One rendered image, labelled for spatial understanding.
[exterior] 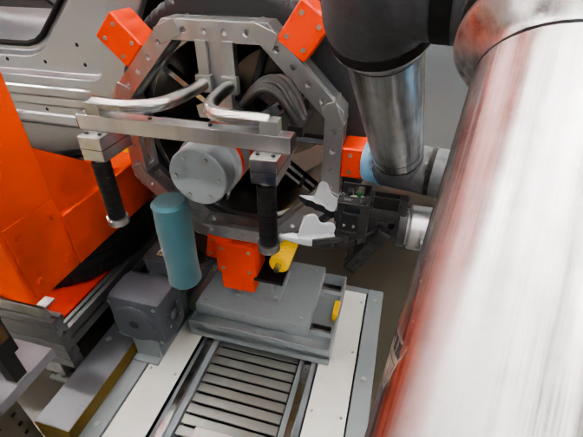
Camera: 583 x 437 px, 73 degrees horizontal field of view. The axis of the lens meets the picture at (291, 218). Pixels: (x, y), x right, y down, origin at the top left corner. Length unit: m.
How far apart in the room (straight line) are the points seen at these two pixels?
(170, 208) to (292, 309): 0.61
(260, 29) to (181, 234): 0.49
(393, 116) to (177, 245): 0.69
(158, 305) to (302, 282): 0.53
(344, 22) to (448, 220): 0.19
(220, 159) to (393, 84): 0.48
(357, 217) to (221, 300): 0.85
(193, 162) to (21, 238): 0.44
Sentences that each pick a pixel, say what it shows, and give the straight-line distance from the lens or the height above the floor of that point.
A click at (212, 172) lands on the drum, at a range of 0.81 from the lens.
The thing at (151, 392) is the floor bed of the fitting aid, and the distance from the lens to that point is 1.43.
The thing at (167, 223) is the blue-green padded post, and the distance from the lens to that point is 0.97.
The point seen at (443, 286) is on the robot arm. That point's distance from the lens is 0.17.
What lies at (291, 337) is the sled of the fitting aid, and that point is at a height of 0.15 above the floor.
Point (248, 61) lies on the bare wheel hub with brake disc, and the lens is 1.21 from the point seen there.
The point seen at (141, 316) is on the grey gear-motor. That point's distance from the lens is 1.24.
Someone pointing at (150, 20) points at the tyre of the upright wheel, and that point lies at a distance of 1.04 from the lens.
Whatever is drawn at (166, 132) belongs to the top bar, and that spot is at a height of 0.96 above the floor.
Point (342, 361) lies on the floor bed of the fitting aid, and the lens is 1.44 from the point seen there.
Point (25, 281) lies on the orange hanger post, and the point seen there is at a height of 0.60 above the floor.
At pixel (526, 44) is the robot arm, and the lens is 0.22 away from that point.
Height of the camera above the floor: 1.24
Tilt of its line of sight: 35 degrees down
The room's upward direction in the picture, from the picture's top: straight up
